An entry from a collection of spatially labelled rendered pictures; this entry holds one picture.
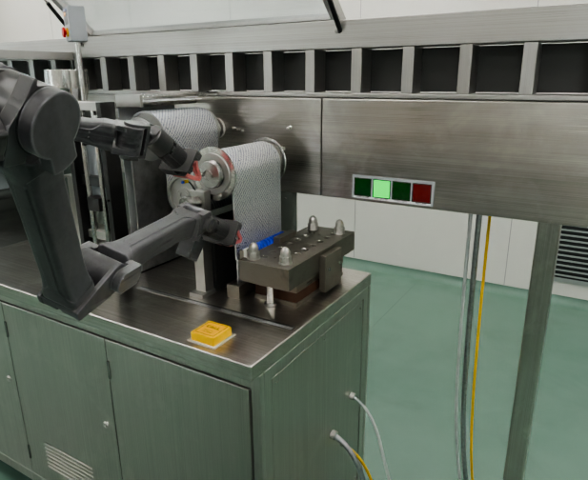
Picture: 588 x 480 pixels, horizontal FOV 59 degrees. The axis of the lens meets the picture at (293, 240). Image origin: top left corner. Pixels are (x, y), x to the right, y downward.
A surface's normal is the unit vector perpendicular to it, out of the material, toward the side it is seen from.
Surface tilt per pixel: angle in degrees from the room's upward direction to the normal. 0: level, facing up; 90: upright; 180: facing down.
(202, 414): 90
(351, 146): 90
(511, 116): 90
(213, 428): 90
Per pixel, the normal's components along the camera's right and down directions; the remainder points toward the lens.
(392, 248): -0.52, 0.26
